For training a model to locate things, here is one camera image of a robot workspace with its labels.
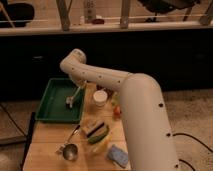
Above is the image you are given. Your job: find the white handled brush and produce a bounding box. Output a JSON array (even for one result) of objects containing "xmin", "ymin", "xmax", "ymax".
[{"xmin": 66, "ymin": 87, "xmax": 81, "ymax": 108}]

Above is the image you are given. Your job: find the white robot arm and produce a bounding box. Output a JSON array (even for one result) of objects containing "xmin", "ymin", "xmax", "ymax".
[{"xmin": 60, "ymin": 49, "xmax": 181, "ymax": 171}]

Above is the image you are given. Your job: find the green plastic tray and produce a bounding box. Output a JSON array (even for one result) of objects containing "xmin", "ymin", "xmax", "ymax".
[{"xmin": 35, "ymin": 78, "xmax": 85, "ymax": 124}]

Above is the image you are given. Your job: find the dark red bowl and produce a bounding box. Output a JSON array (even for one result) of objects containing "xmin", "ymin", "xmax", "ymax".
[{"xmin": 96, "ymin": 85, "xmax": 114, "ymax": 97}]

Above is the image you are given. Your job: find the white paper cup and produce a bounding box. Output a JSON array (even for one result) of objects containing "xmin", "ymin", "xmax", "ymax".
[{"xmin": 93, "ymin": 90, "xmax": 108, "ymax": 107}]

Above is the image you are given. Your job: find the yellow banana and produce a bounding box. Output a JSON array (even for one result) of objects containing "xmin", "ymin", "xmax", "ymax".
[{"xmin": 92, "ymin": 135, "xmax": 110, "ymax": 155}]

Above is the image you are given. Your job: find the wooden table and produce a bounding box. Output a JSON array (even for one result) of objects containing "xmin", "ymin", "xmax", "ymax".
[{"xmin": 23, "ymin": 83, "xmax": 131, "ymax": 171}]

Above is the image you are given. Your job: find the blue sponge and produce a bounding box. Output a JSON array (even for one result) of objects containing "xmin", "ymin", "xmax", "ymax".
[{"xmin": 107, "ymin": 145, "xmax": 129, "ymax": 168}]

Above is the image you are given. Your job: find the white bottle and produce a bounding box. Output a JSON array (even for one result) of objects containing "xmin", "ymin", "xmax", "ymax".
[{"xmin": 83, "ymin": 0, "xmax": 96, "ymax": 23}]

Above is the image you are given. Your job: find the metal ladle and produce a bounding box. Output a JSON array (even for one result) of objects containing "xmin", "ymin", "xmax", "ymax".
[{"xmin": 56, "ymin": 126, "xmax": 80, "ymax": 161}]

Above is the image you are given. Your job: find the black office chair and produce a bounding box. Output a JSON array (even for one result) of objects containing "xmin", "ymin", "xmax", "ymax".
[{"xmin": 138, "ymin": 0, "xmax": 201, "ymax": 23}]

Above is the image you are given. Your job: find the wooden railing shelf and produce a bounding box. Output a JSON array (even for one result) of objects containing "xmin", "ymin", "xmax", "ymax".
[{"xmin": 0, "ymin": 0, "xmax": 213, "ymax": 36}]

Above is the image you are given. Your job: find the black cable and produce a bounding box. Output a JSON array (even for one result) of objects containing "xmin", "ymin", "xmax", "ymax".
[{"xmin": 171, "ymin": 132, "xmax": 213, "ymax": 171}]

